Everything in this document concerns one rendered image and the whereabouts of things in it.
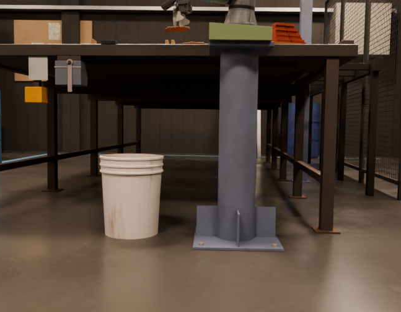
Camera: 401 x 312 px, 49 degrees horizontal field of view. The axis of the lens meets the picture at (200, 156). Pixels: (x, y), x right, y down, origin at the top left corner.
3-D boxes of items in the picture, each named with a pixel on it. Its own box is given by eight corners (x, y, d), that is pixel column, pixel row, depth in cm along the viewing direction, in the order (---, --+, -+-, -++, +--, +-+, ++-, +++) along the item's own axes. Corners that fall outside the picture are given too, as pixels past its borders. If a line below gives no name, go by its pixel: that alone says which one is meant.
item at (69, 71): (80, 91, 220) (80, 54, 219) (53, 91, 221) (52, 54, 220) (88, 93, 231) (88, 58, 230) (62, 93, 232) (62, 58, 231)
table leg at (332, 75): (340, 234, 216) (347, 56, 210) (315, 233, 217) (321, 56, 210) (334, 228, 228) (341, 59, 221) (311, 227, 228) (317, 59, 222)
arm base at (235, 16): (256, 28, 188) (258, 4, 187) (221, 26, 190) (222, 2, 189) (257, 33, 203) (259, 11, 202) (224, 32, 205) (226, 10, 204)
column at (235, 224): (284, 251, 184) (290, 38, 178) (192, 249, 185) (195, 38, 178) (271, 229, 222) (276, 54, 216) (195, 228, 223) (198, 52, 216)
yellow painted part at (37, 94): (41, 102, 223) (41, 55, 222) (24, 102, 224) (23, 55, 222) (48, 103, 231) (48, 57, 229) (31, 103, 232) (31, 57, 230)
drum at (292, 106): (314, 156, 778) (316, 103, 771) (323, 158, 719) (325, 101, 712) (280, 155, 779) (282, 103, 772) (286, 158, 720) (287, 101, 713)
